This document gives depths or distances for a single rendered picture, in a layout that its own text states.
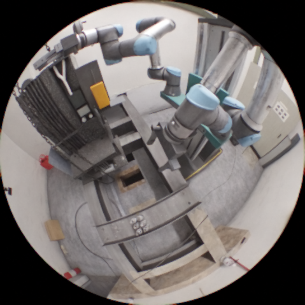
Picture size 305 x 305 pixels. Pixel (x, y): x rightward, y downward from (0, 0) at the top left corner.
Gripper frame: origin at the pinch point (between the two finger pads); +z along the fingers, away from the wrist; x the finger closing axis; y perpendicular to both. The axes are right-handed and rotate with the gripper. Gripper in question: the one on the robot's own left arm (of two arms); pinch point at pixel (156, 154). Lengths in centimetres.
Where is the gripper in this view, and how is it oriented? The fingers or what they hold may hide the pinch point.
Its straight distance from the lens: 42.4
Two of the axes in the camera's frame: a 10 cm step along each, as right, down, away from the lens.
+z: -3.7, 4.9, 7.9
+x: 3.8, 8.6, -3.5
